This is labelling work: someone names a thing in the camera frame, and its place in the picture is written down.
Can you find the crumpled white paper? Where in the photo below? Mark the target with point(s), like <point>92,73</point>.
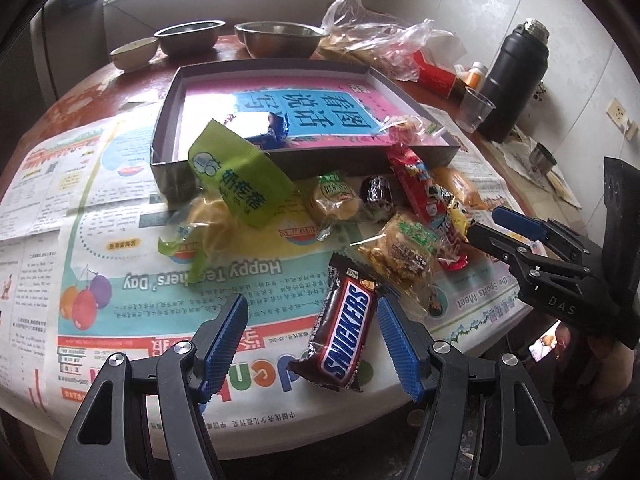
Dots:
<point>515,155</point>

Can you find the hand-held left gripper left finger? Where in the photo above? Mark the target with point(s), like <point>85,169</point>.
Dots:
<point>225,347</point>

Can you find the wall socket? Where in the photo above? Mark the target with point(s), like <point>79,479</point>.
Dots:
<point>617,111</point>

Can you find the clear wrapped pink candy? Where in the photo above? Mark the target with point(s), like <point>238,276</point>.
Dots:
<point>407,127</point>

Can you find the small steel bowl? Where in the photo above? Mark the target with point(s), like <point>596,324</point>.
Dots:
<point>190,35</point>

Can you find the green candy packet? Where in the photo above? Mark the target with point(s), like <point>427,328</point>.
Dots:
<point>235,175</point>

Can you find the orange wrapped snack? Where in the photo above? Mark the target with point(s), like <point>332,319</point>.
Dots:
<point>460,185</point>

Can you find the grey cardboard box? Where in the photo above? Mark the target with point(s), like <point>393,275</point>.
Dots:
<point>165,170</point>

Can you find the orange pill bottle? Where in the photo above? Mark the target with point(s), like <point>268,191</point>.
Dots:
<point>475,76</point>

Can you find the rice crisp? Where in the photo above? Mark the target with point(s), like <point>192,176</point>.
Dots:
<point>405,250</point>

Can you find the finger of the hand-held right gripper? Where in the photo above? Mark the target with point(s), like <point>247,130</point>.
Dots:
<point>500,245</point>
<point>517,222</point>

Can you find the refrigerator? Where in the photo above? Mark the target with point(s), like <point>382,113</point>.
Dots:
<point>65,50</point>

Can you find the clear plastic bag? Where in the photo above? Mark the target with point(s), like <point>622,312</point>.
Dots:
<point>380,35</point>

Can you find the small metal cup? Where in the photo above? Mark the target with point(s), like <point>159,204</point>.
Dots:
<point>542,157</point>

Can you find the yellow purple snack packet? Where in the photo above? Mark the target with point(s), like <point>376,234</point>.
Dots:
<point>459,220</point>

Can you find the green label pastry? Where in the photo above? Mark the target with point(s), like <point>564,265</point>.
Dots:
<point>332,202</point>

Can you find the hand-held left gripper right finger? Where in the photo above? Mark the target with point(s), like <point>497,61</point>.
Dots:
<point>400,352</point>

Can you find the clear plastic cup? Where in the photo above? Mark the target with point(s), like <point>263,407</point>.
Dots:
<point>475,110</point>

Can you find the newspaper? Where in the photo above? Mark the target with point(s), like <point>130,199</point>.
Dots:
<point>150,270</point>

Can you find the red cartoon snack packet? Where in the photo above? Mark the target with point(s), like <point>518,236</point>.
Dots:
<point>425,195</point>

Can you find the dark brown round candy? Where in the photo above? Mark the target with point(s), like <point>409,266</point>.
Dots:
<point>376,192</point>

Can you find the black thermos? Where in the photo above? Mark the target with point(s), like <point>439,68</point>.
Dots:
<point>515,75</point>

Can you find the person's right hand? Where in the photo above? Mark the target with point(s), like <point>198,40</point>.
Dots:
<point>612,365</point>

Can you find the large steel bowl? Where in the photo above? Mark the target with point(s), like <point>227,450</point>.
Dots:
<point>277,40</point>

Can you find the white ceramic bowl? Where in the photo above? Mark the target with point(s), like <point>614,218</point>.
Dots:
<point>132,55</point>

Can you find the red box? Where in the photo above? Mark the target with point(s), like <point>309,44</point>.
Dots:
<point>435,72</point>

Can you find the brown chocolate bar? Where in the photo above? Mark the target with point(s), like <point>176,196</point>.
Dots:
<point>345,330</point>

